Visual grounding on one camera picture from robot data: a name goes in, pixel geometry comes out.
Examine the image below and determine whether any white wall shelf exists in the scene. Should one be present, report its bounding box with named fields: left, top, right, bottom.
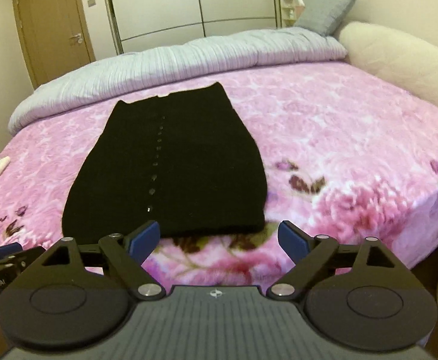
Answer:
left=279, top=0, right=307, bottom=29

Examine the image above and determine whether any brown wooden door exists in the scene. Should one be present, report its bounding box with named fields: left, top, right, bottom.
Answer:
left=11, top=0, right=97, bottom=91

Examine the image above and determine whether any black knit cardigan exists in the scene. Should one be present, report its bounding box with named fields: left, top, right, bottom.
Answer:
left=62, top=82, right=268, bottom=239

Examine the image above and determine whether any grey square pillow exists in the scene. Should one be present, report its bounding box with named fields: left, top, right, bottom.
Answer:
left=293, top=0, right=358, bottom=38

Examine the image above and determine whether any pink floral blanket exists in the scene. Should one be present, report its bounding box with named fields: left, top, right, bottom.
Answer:
left=0, top=61, right=438, bottom=328

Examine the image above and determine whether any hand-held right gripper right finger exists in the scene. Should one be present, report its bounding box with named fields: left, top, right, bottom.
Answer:
left=266, top=220, right=408, bottom=301

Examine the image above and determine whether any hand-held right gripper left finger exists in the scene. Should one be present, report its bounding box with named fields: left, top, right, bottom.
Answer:
left=40, top=220, right=166, bottom=302

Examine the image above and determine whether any long cream pillow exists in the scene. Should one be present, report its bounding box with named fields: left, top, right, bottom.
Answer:
left=338, top=21, right=438, bottom=125

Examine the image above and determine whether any grey ribbed quilt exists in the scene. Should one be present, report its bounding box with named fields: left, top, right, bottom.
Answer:
left=8, top=26, right=349, bottom=136

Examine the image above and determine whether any white sliding door wardrobe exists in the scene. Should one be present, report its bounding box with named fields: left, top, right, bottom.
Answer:
left=102, top=0, right=282, bottom=56

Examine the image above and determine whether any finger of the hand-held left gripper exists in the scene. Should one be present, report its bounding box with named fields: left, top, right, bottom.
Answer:
left=0, top=247, right=47, bottom=275
left=0, top=242, right=23, bottom=264

